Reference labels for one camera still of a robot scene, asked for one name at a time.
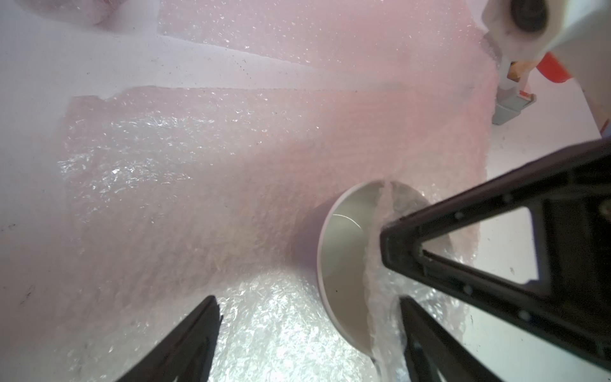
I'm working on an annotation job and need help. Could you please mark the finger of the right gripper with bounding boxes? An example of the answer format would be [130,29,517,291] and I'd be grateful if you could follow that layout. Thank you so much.
[380,139,610,369]

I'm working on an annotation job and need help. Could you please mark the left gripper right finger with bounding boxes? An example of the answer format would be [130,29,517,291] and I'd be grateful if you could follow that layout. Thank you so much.
[399,296,500,381]

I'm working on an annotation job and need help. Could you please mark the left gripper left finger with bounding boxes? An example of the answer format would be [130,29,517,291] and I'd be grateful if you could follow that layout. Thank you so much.
[118,295,223,382]

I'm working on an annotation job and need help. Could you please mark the lavender ceramic mug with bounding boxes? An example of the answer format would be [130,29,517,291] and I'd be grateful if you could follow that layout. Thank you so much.
[316,179,431,357]

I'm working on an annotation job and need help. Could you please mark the bubble wrap sheet around mug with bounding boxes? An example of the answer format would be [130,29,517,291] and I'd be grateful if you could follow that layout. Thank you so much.
[16,0,124,26]

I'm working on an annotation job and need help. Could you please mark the flat bubble wrap sheet stack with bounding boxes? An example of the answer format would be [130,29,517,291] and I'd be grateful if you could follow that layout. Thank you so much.
[158,1,488,78]

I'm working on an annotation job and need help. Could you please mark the red pen holder cup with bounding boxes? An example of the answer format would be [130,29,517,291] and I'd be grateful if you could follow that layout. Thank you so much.
[536,53,573,84]

